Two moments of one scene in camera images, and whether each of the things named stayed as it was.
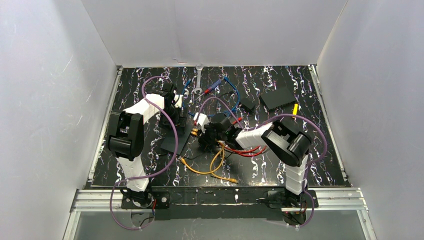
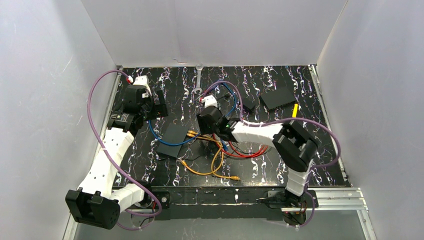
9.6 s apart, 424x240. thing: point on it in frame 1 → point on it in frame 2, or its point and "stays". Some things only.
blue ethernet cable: (216, 114) → (155, 138)
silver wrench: (198, 66) stays
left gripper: (173, 123) → (159, 103)
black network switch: (276, 98) stays
